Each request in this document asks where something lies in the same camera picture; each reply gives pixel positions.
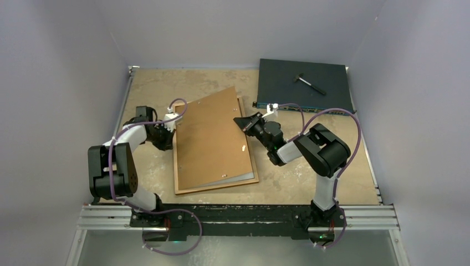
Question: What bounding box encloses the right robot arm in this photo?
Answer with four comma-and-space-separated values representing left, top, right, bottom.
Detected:
233, 112, 355, 226

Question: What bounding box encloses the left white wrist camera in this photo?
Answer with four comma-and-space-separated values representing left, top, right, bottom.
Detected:
162, 107, 181, 132

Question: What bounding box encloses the aluminium rail frame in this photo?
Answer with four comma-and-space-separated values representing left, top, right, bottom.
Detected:
68, 68, 409, 265

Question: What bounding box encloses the glossy photo print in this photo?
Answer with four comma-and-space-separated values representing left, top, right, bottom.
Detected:
204, 172, 254, 186

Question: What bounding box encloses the brown backing board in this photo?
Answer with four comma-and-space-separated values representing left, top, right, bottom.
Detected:
175, 86, 255, 191

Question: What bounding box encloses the small black hammer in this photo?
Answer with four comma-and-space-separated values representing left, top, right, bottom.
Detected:
293, 73, 326, 95

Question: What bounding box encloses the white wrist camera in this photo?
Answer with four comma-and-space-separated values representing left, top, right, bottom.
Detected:
162, 107, 181, 132
262, 103, 279, 122

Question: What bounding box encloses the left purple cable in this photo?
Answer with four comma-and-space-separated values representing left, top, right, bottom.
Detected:
107, 98, 203, 257

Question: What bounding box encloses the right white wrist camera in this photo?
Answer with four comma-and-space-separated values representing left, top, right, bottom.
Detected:
262, 103, 279, 122

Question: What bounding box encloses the orange wooden picture frame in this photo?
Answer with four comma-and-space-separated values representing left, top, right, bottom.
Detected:
172, 96, 260, 196

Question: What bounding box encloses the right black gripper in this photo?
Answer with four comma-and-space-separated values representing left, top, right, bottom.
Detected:
233, 111, 272, 150

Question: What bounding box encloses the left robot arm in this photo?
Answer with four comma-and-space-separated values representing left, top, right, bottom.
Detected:
88, 106, 181, 227

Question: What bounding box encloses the dark network switch box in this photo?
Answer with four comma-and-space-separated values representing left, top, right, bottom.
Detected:
253, 59, 356, 113

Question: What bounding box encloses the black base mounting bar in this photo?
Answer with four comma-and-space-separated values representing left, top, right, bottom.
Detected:
130, 203, 346, 241

